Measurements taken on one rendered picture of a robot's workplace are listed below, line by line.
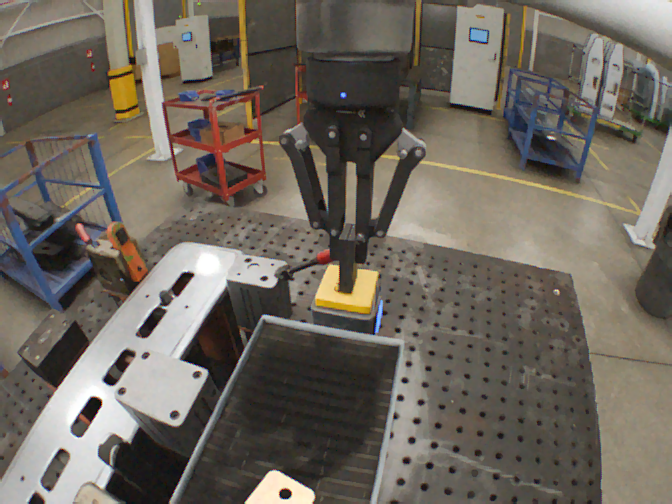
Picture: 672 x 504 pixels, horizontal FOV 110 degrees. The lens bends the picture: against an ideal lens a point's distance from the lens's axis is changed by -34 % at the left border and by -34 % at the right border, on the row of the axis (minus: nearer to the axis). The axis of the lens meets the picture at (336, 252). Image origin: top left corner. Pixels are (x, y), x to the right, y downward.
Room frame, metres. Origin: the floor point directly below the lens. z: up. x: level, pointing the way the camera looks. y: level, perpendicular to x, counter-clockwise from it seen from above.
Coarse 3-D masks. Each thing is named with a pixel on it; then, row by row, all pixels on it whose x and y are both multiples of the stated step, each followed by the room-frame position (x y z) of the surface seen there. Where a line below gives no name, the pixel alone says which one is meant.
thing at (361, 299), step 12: (324, 276) 0.30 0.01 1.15; (336, 276) 0.30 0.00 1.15; (360, 276) 0.30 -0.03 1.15; (372, 276) 0.30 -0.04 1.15; (324, 288) 0.28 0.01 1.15; (336, 288) 0.28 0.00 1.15; (360, 288) 0.28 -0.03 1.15; (372, 288) 0.28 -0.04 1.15; (324, 300) 0.27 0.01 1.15; (336, 300) 0.26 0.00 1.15; (348, 300) 0.26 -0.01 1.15; (360, 300) 0.26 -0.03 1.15; (372, 300) 0.27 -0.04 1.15; (360, 312) 0.26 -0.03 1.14
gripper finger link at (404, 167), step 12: (420, 144) 0.27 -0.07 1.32; (408, 156) 0.27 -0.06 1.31; (420, 156) 0.27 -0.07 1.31; (396, 168) 0.28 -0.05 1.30; (408, 168) 0.27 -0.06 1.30; (396, 180) 0.27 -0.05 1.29; (396, 192) 0.27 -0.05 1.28; (384, 204) 0.27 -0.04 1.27; (396, 204) 0.27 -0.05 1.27; (384, 216) 0.27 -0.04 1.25; (384, 228) 0.27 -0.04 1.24
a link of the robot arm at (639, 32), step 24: (432, 0) 0.39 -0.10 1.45; (456, 0) 0.37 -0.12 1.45; (480, 0) 0.37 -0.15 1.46; (504, 0) 0.36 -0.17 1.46; (528, 0) 0.34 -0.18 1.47; (552, 0) 0.31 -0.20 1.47; (576, 0) 0.28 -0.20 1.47; (600, 0) 0.26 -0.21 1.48; (624, 0) 0.24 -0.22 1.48; (648, 0) 0.22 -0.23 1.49; (600, 24) 0.26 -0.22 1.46; (624, 24) 0.24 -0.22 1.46; (648, 24) 0.21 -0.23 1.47; (648, 48) 0.22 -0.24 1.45
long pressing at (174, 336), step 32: (192, 256) 0.54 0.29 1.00; (224, 256) 0.54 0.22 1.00; (160, 288) 0.44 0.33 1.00; (192, 288) 0.44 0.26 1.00; (224, 288) 0.44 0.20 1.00; (128, 320) 0.35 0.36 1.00; (192, 320) 0.37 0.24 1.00; (96, 352) 0.28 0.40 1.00; (160, 352) 0.29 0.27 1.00; (64, 384) 0.20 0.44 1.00; (96, 384) 0.22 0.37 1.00; (64, 416) 0.15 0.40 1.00; (96, 416) 0.16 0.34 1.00; (128, 416) 0.17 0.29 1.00; (32, 448) 0.08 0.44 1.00; (64, 448) 0.10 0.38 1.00; (96, 448) 0.11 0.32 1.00; (32, 480) 0.03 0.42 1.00; (64, 480) 0.05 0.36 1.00; (96, 480) 0.07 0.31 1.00
